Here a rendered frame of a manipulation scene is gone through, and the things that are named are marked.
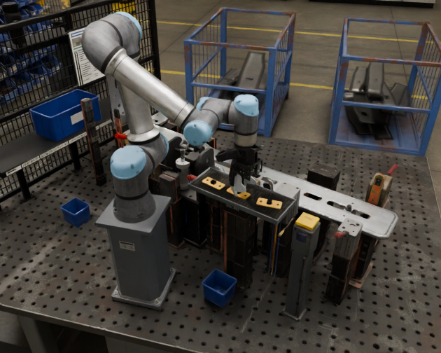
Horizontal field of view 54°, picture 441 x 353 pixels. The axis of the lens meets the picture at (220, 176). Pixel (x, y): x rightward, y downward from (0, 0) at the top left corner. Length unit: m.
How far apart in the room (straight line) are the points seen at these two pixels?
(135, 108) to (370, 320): 1.17
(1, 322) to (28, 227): 0.77
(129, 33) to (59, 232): 1.13
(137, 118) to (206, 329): 0.81
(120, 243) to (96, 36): 0.71
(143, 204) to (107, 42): 0.55
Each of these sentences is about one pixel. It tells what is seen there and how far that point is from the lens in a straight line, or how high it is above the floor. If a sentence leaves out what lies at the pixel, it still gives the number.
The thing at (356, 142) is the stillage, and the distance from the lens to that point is 3.98.
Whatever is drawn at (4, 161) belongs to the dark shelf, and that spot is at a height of 1.03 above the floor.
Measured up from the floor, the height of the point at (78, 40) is 1.39.
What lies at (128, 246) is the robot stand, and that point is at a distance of 1.61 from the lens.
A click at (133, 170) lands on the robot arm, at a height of 1.30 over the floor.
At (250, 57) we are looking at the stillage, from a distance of 4.78.
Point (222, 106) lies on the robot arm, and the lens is 1.37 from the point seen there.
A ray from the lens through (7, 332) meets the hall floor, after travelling 2.84.
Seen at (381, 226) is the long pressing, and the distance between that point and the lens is 1.77.
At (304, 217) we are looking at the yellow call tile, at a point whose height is 1.16.
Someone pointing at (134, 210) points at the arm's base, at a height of 1.15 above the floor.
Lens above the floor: 2.09
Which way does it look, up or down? 34 degrees down
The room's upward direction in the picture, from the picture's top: straight up
